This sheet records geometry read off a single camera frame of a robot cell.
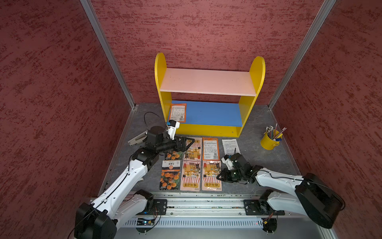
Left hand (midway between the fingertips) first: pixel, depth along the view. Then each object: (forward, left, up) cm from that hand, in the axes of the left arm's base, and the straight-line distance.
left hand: (188, 142), depth 74 cm
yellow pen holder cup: (+8, -50, -15) cm, 53 cm away
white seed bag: (+11, -27, -22) cm, 36 cm away
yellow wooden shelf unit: (+50, -21, -19) cm, 58 cm away
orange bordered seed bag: (+27, +8, -8) cm, 30 cm away
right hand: (-12, -17, -22) cm, 30 cm away
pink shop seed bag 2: (-12, -12, -21) cm, 28 cm away
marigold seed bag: (+3, +10, -21) cm, 23 cm away
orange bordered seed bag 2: (+8, -14, -22) cm, 27 cm away
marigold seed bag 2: (-10, +11, -21) cm, 26 cm away
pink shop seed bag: (+6, -3, -22) cm, 23 cm away
